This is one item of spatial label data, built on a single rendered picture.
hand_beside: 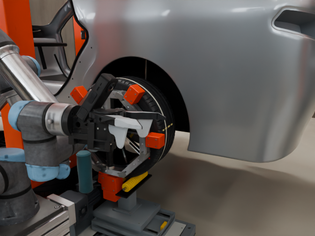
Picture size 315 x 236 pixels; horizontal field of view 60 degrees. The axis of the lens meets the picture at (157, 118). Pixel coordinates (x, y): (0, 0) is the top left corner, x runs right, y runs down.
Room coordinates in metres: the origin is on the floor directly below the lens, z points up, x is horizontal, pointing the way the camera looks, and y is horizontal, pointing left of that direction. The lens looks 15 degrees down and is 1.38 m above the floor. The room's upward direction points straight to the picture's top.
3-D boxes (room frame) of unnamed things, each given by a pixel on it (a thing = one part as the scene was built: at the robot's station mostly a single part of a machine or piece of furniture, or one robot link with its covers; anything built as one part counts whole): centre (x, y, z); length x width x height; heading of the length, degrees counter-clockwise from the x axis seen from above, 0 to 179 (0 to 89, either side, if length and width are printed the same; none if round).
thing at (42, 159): (0.64, 0.28, 1.12); 0.11 x 0.08 x 0.11; 161
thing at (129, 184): (1.66, 0.15, 0.51); 0.29 x 0.06 x 0.06; 153
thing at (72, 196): (1.76, 0.51, 0.26); 0.42 x 0.18 x 0.35; 153
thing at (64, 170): (1.20, 0.46, 0.81); 0.11 x 0.08 x 0.09; 19
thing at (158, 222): (1.75, 0.17, 0.13); 0.50 x 0.36 x 0.10; 63
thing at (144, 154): (1.62, 0.30, 0.85); 0.54 x 0.07 x 0.54; 63
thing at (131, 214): (1.77, 0.22, 0.32); 0.40 x 0.30 x 0.28; 63
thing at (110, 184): (1.66, 0.28, 0.48); 0.16 x 0.12 x 0.17; 153
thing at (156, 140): (1.48, 0.01, 0.85); 0.09 x 0.08 x 0.07; 63
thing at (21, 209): (0.83, 0.49, 0.87); 0.15 x 0.15 x 0.10
